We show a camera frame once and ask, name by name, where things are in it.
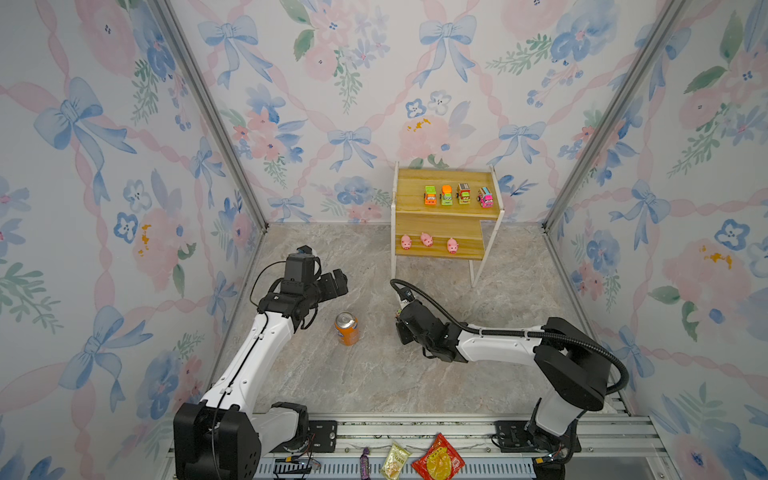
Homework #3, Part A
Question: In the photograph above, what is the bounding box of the grey green toy truck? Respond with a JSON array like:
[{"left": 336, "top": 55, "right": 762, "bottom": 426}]
[{"left": 456, "top": 183, "right": 472, "bottom": 205}]

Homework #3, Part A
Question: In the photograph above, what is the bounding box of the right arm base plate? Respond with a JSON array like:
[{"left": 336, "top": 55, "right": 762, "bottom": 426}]
[{"left": 491, "top": 420, "right": 582, "bottom": 456}]

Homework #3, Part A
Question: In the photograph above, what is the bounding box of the yellow green snack packet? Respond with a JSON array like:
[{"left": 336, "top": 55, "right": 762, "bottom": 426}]
[{"left": 380, "top": 442, "right": 411, "bottom": 480}]

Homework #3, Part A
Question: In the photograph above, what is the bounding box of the red snack packet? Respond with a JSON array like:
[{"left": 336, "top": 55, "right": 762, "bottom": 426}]
[{"left": 411, "top": 433, "right": 466, "bottom": 480}]

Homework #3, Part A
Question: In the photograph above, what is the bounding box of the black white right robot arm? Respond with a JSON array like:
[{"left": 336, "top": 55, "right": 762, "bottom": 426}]
[{"left": 396, "top": 300, "right": 613, "bottom": 462}]

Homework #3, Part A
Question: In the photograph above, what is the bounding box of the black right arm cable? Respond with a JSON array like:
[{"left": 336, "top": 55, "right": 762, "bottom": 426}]
[{"left": 389, "top": 278, "right": 631, "bottom": 397}]

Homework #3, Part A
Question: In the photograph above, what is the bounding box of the wooden two-tier shelf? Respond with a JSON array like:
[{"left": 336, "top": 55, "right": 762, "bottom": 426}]
[{"left": 390, "top": 166, "right": 505, "bottom": 287}]

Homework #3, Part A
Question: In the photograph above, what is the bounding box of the aluminium front rail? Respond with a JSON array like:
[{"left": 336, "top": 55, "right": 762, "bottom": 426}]
[{"left": 255, "top": 411, "right": 680, "bottom": 479}]

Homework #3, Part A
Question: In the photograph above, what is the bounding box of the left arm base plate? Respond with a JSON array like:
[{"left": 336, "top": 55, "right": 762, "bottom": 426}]
[{"left": 271, "top": 420, "right": 338, "bottom": 456}]

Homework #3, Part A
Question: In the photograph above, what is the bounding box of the purple small bottle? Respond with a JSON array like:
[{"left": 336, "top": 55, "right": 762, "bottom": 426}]
[{"left": 359, "top": 447, "right": 371, "bottom": 480}]

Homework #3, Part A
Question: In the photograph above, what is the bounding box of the orange soda can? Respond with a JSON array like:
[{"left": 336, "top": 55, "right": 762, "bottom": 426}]
[{"left": 335, "top": 312, "right": 360, "bottom": 346}]

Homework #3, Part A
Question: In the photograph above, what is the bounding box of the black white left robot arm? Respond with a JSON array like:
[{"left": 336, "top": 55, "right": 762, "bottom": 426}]
[{"left": 173, "top": 246, "right": 348, "bottom": 479}]

